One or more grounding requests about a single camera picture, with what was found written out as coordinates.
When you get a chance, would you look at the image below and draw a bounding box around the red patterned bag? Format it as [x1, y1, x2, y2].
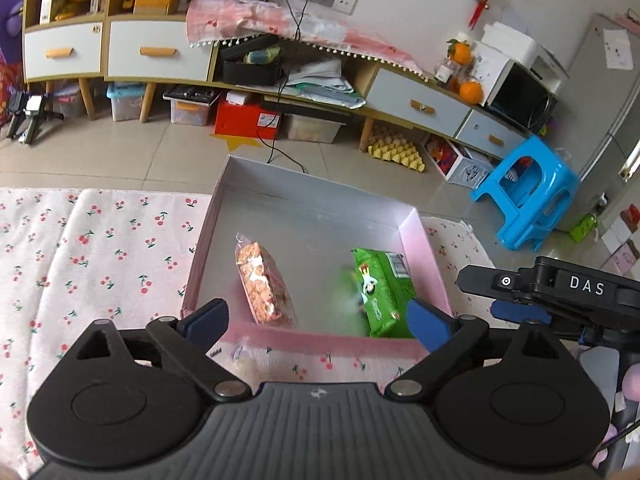
[0, 60, 26, 126]

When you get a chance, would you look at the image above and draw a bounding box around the red cardboard box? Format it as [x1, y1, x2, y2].
[214, 91, 283, 141]

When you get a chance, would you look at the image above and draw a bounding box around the blue plastic stool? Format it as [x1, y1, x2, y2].
[469, 135, 581, 252]

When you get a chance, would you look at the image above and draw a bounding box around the grey refrigerator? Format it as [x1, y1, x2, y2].
[550, 12, 640, 233]

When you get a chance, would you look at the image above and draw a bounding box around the pink cardboard box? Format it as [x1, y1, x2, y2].
[181, 155, 455, 361]

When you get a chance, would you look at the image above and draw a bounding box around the low wooden drawer cabinet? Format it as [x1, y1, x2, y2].
[212, 35, 531, 161]

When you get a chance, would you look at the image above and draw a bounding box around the purple bag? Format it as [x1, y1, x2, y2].
[0, 0, 26, 66]

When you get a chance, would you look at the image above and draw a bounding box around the green snack packet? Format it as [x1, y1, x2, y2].
[345, 247, 418, 339]

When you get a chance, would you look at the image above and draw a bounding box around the yellow egg tray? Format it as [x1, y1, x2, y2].
[367, 127, 427, 172]

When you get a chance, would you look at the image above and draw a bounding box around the white printed toy bin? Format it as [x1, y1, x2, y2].
[425, 136, 496, 189]

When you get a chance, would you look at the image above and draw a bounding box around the clear packet of orange snacks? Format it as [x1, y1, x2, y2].
[234, 232, 299, 328]

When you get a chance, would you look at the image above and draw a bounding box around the black power cable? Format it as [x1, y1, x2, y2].
[257, 0, 313, 176]

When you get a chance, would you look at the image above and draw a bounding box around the pink cherry tablecloth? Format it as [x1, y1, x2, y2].
[186, 0, 431, 81]

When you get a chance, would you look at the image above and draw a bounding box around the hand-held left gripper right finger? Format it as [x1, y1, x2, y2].
[384, 298, 568, 401]

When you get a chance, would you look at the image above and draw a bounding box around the paper note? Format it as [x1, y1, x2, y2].
[602, 27, 636, 70]

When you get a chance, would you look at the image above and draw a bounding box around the small green packet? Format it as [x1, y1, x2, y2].
[569, 212, 601, 243]

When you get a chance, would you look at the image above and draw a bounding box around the black open case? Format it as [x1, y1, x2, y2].
[221, 35, 285, 87]

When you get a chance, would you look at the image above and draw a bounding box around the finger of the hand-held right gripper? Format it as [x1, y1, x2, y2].
[456, 264, 553, 328]

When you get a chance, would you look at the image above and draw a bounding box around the white microwave oven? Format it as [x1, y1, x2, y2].
[482, 55, 561, 128]

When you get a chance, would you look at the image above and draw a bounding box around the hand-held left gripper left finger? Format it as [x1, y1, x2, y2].
[67, 298, 253, 403]

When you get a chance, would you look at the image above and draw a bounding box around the cherry print cloth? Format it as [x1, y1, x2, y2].
[0, 187, 501, 480]

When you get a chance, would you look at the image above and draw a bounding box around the clear bin with orange clips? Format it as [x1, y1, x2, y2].
[164, 85, 223, 127]

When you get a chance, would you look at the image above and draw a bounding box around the glass jar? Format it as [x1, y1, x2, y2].
[434, 57, 461, 86]

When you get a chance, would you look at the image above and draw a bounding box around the clear plastic storage bin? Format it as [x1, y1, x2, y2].
[284, 110, 346, 144]

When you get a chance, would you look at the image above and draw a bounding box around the clear bin with blue lid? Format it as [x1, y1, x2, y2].
[106, 82, 146, 122]

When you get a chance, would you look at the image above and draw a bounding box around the orange box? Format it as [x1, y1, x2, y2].
[132, 0, 181, 16]

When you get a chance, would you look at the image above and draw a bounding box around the tall wooden drawer cabinet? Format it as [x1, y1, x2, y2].
[22, 0, 221, 123]

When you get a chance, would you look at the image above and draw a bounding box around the stack of folded cloths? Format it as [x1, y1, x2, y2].
[285, 57, 368, 110]

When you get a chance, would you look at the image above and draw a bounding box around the pink paper bag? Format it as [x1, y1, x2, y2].
[600, 240, 640, 276]

